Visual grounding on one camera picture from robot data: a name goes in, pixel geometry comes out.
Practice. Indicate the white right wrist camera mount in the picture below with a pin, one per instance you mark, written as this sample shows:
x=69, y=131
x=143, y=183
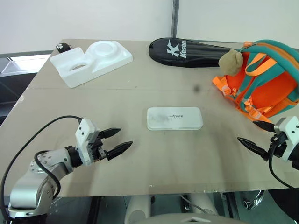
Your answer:
x=290, y=137

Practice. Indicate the brown plush bear toy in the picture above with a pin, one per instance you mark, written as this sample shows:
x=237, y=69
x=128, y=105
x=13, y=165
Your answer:
x=230, y=63

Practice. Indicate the small black paw-print object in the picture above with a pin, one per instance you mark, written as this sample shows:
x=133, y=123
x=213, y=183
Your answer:
x=62, y=47

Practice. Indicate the black Kason racket bag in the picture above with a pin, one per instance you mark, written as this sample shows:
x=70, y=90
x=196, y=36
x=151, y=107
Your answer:
x=187, y=52

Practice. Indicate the white plastic case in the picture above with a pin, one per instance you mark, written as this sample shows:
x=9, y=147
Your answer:
x=174, y=117

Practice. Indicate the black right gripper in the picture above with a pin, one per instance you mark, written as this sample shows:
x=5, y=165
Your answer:
x=278, y=147

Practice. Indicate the orange and teal backpack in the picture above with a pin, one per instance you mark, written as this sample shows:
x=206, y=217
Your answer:
x=275, y=88

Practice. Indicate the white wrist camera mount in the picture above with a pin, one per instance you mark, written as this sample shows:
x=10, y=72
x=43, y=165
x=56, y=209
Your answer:
x=290, y=137
x=84, y=135

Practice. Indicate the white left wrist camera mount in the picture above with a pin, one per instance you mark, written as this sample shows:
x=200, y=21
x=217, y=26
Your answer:
x=84, y=135

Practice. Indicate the white styrofoam packaging insert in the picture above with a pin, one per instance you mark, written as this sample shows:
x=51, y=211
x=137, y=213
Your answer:
x=93, y=63

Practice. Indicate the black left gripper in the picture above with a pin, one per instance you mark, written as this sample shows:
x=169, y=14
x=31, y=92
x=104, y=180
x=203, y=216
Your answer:
x=96, y=147

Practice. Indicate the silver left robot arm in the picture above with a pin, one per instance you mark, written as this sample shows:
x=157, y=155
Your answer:
x=28, y=186

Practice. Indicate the chrome metal fitting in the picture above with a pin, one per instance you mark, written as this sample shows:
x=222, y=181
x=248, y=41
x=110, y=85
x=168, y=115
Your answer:
x=253, y=200

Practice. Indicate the white rounded cylinder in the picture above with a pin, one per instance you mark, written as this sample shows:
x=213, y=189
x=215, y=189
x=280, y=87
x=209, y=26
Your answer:
x=137, y=207
x=202, y=204

